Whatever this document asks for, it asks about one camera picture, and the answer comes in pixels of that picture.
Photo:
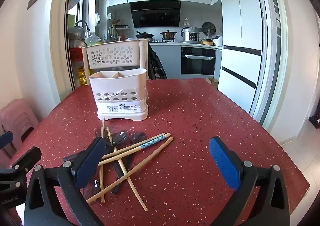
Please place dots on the black range hood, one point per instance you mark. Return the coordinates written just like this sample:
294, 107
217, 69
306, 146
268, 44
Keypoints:
157, 15

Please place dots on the silver electric pressure cooker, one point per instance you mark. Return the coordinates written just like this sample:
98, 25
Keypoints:
191, 35

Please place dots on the black wok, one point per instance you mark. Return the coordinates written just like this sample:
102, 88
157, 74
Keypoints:
144, 34

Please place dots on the gas stove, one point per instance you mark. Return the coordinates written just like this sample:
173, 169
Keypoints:
160, 40

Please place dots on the black plastic bag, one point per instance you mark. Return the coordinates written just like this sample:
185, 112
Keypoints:
157, 63

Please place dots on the white flower-cutout basket rack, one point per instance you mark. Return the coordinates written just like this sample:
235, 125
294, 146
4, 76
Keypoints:
112, 55

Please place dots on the blue patterned bamboo chopstick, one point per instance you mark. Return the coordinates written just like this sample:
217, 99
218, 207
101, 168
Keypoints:
152, 141

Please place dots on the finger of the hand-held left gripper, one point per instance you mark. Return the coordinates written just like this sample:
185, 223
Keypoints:
25, 159
6, 139

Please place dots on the wooden tray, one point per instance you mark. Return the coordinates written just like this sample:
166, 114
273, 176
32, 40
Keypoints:
208, 42

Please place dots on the hanging clear plastic bag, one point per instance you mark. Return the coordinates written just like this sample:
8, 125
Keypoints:
97, 19

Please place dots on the black built-in oven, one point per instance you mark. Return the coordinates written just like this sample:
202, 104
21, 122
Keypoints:
197, 65

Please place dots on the green plastic container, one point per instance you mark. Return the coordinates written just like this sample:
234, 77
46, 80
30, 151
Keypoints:
71, 20

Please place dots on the round black divided tray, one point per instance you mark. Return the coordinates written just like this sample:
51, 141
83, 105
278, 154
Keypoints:
208, 28

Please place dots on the large steel pot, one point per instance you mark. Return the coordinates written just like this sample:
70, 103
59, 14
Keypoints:
76, 32

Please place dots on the gold foil package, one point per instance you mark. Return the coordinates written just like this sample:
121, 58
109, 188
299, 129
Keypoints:
83, 76

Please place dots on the white plastic utensil holder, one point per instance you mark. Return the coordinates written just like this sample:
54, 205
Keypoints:
117, 106

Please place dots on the black kitchen faucet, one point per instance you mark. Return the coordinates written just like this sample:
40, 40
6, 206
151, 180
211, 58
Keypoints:
83, 22

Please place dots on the red plastic basket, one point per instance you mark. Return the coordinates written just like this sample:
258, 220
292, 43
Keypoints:
76, 54

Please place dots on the metal spice rack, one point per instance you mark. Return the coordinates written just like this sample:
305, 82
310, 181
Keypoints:
118, 32

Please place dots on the steel cooking pot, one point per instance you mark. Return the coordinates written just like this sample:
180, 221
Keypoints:
168, 34

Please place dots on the engraved bamboo chopstick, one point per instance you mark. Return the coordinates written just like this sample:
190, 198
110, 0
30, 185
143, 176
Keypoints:
137, 189

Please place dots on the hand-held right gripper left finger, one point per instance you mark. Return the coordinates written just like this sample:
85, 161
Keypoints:
90, 163

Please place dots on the grey wall switch panel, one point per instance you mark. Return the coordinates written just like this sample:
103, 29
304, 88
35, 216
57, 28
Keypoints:
33, 0

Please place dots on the small white appliance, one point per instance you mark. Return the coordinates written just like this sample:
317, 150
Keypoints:
218, 40

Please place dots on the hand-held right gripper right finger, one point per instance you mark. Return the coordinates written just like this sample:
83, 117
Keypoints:
223, 163

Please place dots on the pink plastic stool stack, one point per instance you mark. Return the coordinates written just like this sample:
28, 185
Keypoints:
18, 118

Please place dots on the cardboard box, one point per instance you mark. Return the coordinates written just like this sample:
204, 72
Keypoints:
212, 82

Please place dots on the white refrigerator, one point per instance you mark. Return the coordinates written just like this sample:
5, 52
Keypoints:
240, 41

